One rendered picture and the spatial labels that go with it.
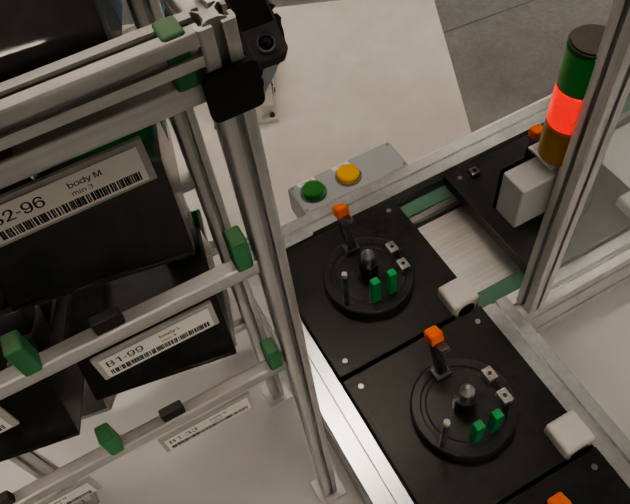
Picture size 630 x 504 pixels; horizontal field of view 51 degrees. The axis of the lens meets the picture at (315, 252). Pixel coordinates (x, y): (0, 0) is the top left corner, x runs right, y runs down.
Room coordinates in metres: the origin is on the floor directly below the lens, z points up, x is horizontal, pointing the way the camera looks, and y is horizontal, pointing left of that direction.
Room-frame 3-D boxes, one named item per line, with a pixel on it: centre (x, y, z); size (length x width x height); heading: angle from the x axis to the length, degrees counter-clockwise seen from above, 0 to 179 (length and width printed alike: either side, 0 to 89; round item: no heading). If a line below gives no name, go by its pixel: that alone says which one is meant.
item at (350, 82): (1.09, 0.09, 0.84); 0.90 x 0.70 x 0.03; 87
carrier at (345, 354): (0.54, -0.08, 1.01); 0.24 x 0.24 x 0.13; 21
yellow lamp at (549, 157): (0.50, -0.30, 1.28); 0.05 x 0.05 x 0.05
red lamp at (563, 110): (0.50, -0.30, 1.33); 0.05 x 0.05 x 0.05
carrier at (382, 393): (0.31, -0.17, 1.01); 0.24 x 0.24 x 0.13; 21
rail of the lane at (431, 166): (0.78, -0.28, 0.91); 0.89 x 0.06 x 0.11; 111
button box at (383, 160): (0.77, -0.08, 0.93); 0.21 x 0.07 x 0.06; 111
